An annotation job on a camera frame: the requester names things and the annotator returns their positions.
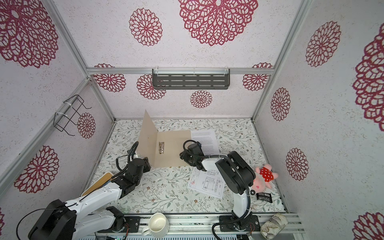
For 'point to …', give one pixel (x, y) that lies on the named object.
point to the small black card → (264, 196)
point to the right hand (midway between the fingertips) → (181, 153)
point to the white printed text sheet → (207, 138)
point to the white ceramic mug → (158, 225)
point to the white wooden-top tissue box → (104, 178)
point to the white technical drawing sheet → (210, 182)
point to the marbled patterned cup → (271, 229)
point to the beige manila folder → (161, 148)
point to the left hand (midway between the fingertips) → (144, 161)
